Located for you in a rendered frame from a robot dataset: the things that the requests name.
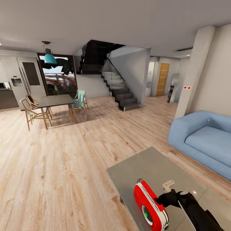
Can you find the fixed window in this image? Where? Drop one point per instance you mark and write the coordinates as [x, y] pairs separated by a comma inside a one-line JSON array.
[[60, 78]]

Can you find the stairs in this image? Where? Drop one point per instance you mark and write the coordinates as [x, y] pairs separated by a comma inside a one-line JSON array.
[[94, 59]]

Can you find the radio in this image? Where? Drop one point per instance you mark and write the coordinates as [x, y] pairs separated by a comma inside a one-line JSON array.
[[155, 214]]

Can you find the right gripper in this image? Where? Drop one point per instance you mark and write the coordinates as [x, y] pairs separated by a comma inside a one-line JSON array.
[[166, 199]]

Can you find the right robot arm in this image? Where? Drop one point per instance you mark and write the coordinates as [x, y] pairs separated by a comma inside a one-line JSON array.
[[200, 220]]

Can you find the door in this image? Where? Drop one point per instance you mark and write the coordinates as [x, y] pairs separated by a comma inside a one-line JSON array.
[[162, 79]]

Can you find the standing mirror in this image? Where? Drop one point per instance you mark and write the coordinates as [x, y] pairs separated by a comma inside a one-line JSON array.
[[173, 88]]

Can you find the coffee table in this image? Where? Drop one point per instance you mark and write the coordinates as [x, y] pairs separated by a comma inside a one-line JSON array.
[[155, 169]]

